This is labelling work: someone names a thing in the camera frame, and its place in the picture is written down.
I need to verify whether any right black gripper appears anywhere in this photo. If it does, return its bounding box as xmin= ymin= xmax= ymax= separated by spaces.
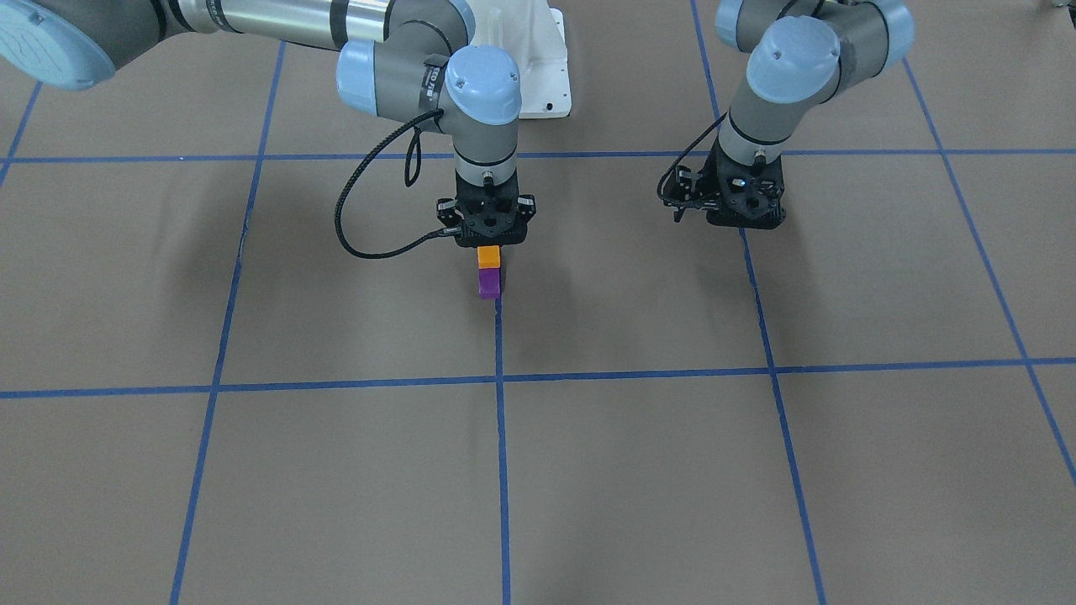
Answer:
xmin=454 ymin=175 xmax=524 ymax=248

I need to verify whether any brown paper table mat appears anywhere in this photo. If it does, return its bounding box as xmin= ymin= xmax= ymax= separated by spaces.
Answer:
xmin=1 ymin=1 xmax=1075 ymax=604

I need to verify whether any cable on left arm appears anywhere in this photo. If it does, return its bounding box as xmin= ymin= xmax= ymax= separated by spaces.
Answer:
xmin=657 ymin=113 xmax=730 ymax=203

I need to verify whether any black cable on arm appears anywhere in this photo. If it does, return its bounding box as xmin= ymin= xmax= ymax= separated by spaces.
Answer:
xmin=334 ymin=108 xmax=463 ymax=261

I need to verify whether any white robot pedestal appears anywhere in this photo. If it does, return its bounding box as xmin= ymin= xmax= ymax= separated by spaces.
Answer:
xmin=468 ymin=1 xmax=572 ymax=119

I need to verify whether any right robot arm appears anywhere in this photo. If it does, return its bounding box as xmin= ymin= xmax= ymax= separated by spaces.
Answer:
xmin=1 ymin=1 xmax=535 ymax=248

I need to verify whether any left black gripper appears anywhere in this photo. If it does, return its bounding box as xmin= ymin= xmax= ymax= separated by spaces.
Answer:
xmin=704 ymin=142 xmax=785 ymax=229

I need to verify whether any purple trapezoid block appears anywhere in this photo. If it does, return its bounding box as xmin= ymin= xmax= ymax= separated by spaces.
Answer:
xmin=479 ymin=267 xmax=502 ymax=300

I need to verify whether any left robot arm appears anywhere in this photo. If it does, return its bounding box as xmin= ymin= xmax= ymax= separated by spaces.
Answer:
xmin=700 ymin=1 xmax=915 ymax=229

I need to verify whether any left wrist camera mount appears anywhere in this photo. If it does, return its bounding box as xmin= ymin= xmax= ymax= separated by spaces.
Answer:
xmin=656 ymin=164 xmax=719 ymax=224

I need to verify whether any orange trapezoid block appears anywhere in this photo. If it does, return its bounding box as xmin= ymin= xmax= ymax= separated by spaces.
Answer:
xmin=476 ymin=245 xmax=501 ymax=271

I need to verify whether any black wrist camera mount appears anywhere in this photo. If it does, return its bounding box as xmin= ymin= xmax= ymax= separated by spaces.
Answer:
xmin=435 ymin=195 xmax=535 ymax=239

